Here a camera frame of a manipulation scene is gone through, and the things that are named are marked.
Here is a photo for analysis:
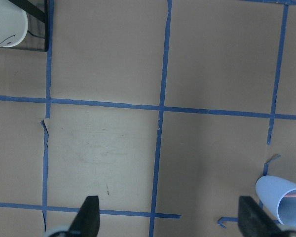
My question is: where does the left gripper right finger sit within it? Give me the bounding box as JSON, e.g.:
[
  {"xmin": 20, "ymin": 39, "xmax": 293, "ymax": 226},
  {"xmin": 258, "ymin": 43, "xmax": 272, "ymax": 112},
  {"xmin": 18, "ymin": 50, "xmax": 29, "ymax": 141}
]
[{"xmin": 238, "ymin": 196, "xmax": 282, "ymax": 237}]

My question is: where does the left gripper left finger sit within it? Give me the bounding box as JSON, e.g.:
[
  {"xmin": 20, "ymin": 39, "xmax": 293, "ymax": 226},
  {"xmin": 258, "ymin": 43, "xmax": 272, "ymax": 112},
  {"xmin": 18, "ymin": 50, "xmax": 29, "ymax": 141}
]
[{"xmin": 67, "ymin": 196, "xmax": 100, "ymax": 237}]

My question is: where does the light blue plastic cup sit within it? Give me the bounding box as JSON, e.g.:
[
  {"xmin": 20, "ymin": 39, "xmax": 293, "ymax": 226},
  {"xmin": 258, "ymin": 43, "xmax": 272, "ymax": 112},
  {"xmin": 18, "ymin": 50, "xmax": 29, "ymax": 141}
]
[{"xmin": 256, "ymin": 175, "xmax": 296, "ymax": 228}]

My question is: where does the upper white mug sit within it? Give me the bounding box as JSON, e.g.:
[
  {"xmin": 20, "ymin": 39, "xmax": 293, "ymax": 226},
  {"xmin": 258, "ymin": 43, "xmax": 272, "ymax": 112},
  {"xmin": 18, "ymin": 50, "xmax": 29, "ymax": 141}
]
[{"xmin": 0, "ymin": 0, "xmax": 28, "ymax": 48}]

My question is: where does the black wire mug rack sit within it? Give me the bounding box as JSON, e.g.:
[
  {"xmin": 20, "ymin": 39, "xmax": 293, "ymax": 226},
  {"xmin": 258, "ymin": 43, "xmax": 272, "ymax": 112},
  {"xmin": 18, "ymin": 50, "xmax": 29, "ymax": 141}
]
[{"xmin": 11, "ymin": 0, "xmax": 50, "ymax": 52}]

